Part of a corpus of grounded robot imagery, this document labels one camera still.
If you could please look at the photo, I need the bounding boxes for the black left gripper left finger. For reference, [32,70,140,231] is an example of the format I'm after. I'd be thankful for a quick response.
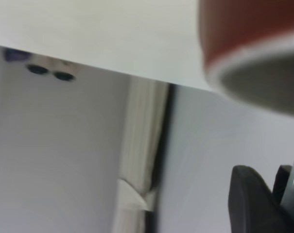
[228,165,294,233]

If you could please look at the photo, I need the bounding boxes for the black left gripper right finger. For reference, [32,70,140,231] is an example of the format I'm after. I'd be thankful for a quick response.
[272,165,294,206]

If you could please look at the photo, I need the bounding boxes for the red ceramic mug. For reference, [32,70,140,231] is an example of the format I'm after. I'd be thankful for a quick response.
[197,0,294,120]

